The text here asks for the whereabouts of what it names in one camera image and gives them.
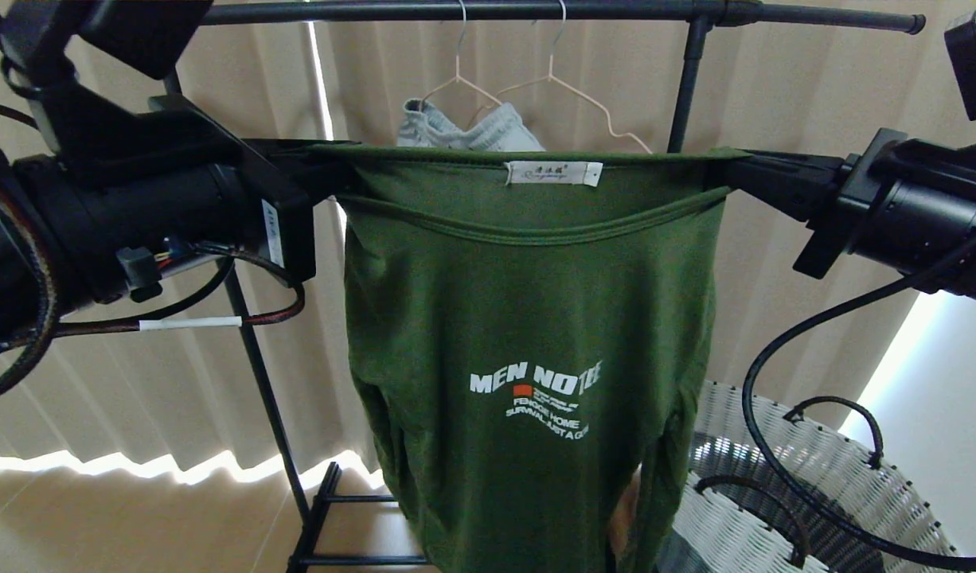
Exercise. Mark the white laundry basket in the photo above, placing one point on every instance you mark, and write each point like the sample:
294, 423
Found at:
814, 461

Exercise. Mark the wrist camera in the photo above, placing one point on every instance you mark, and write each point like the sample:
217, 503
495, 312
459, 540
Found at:
974, 64
138, 32

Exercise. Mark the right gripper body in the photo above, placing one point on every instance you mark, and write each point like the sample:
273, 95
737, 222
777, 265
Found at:
918, 215

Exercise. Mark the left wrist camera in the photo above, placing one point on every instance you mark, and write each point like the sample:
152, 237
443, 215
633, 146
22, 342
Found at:
138, 32

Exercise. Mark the green garment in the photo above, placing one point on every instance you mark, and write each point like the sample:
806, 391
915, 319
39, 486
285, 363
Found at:
520, 302

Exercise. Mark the beige curtain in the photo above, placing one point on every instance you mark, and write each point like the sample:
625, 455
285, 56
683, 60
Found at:
774, 95

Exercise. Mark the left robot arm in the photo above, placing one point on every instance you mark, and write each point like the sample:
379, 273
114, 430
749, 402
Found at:
10, 263

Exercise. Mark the black clothes rack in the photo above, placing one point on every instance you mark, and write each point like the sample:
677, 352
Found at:
615, 11

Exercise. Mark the pale grey shorts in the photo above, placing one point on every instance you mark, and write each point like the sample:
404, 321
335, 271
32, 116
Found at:
472, 131

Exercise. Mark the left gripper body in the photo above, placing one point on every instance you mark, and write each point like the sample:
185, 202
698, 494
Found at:
154, 215

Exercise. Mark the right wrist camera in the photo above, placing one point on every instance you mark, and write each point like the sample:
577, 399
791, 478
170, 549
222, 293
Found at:
974, 64

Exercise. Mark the pink clothes hanger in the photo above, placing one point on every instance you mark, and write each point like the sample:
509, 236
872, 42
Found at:
457, 76
551, 72

